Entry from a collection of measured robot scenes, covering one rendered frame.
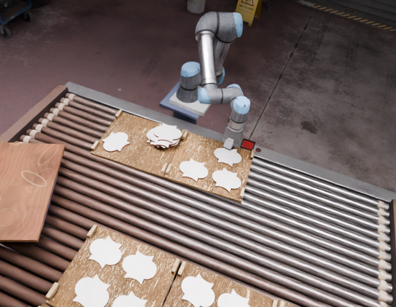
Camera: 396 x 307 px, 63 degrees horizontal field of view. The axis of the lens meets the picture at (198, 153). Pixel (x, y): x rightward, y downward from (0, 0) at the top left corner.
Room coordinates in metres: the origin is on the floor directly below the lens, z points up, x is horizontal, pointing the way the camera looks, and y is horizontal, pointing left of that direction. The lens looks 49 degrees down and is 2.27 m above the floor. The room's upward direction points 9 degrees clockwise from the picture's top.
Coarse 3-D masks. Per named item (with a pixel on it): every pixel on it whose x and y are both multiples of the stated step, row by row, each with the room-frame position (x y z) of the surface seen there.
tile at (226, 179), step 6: (216, 174) 1.03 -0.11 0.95; (222, 174) 1.03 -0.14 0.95; (228, 174) 1.04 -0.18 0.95; (234, 174) 1.04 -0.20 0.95; (216, 180) 0.99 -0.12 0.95; (222, 180) 0.99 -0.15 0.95; (228, 180) 1.00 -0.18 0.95; (234, 180) 1.01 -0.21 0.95; (240, 180) 1.01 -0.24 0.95; (216, 186) 0.95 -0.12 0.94; (222, 186) 0.96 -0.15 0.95; (228, 186) 0.96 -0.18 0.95; (234, 186) 0.97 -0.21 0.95
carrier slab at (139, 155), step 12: (120, 120) 1.31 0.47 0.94; (132, 120) 1.33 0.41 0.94; (144, 120) 1.34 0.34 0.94; (108, 132) 1.20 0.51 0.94; (132, 132) 1.23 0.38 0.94; (144, 132) 1.25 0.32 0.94; (132, 144) 1.14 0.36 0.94; (144, 144) 1.16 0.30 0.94; (96, 156) 1.03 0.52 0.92; (108, 156) 1.04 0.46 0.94; (120, 156) 1.05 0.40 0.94; (132, 156) 1.06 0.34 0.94; (144, 156) 1.08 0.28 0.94; (156, 156) 1.09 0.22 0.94; (168, 156) 1.10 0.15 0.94; (144, 168) 1.00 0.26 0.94; (156, 168) 1.01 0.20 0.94
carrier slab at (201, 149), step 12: (180, 144) 1.20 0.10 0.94; (192, 144) 1.21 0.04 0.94; (204, 144) 1.23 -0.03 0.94; (216, 144) 1.24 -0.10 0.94; (180, 156) 1.12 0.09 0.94; (192, 156) 1.13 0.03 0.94; (204, 156) 1.14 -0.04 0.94; (216, 168) 1.07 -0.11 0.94; (228, 168) 1.09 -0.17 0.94; (240, 168) 1.10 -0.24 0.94; (180, 180) 0.96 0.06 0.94; (192, 180) 0.97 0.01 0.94; (204, 180) 0.98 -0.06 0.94; (216, 192) 0.92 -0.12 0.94; (228, 192) 0.93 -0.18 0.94
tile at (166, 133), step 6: (162, 126) 1.25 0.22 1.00; (168, 126) 1.26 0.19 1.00; (174, 126) 1.27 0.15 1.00; (156, 132) 1.20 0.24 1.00; (162, 132) 1.21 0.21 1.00; (168, 132) 1.21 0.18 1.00; (174, 132) 1.22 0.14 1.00; (180, 132) 1.23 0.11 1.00; (162, 138) 1.16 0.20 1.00; (168, 138) 1.17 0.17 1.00; (174, 138) 1.18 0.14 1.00
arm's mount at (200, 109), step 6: (198, 90) 1.75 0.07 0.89; (174, 96) 1.64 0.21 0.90; (174, 102) 1.59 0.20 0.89; (180, 102) 1.59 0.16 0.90; (198, 102) 1.62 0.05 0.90; (186, 108) 1.57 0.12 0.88; (192, 108) 1.55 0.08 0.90; (198, 108) 1.56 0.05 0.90; (204, 108) 1.57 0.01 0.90; (198, 114) 1.54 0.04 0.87; (204, 114) 1.55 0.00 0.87
